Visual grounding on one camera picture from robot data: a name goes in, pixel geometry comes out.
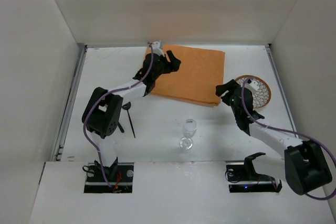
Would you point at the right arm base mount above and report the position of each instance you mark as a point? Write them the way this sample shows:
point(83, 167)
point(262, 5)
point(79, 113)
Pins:
point(242, 177)

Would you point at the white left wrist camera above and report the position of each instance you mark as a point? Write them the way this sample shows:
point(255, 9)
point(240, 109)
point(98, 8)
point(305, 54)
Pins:
point(157, 47)

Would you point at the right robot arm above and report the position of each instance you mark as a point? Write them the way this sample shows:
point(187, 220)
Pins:
point(302, 164)

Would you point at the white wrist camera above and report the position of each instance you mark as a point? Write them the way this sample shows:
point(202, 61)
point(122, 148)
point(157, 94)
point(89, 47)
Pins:
point(253, 85)
point(157, 47)

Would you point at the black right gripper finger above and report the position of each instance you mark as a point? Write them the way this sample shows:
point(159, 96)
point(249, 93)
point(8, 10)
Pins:
point(227, 99)
point(227, 87)

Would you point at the clear wine glass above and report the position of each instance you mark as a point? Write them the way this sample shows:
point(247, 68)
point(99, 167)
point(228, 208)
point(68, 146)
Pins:
point(189, 129)

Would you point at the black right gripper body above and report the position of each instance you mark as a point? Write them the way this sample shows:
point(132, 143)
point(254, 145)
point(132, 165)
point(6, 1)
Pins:
point(229, 93)

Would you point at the gold fork green handle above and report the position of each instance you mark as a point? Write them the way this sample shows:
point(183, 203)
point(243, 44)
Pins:
point(120, 128)

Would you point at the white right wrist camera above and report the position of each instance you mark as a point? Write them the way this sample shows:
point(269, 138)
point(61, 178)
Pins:
point(253, 85)

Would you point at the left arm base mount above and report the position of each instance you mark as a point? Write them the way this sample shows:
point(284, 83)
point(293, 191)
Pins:
point(120, 178)

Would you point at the patterned ceramic plate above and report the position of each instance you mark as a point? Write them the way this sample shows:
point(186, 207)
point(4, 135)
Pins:
point(262, 96)

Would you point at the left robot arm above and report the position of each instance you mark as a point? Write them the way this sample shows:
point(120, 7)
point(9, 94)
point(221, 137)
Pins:
point(101, 116)

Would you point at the black slotted spoon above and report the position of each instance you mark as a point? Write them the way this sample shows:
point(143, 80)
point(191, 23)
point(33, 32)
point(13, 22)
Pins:
point(127, 108)

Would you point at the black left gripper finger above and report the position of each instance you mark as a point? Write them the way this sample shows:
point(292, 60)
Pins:
point(171, 68)
point(172, 58)

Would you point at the orange cloth placemat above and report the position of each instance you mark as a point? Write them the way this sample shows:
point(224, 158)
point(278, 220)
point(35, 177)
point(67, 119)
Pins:
point(201, 70)

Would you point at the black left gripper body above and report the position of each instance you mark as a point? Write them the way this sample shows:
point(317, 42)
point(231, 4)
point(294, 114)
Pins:
point(166, 62)

